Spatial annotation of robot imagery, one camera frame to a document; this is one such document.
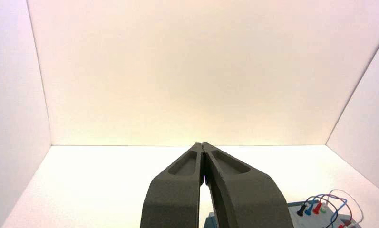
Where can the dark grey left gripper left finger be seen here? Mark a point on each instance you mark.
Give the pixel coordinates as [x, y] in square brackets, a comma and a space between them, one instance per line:
[173, 201]

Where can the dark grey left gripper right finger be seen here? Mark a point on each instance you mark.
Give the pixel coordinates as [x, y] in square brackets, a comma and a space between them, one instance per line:
[246, 201]

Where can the black banana plug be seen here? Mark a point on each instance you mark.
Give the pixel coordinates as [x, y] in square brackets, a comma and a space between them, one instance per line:
[300, 211]

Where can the blue-grey electronics box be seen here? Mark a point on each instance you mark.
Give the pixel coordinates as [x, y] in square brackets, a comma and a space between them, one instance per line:
[306, 222]

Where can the blue banana plug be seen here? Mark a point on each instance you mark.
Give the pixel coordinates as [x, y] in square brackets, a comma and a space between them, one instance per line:
[309, 209]

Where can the red banana plug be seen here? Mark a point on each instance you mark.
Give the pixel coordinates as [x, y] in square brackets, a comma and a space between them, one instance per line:
[317, 208]

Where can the green banana plug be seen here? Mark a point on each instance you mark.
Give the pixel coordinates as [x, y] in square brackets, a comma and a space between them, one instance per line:
[323, 209]

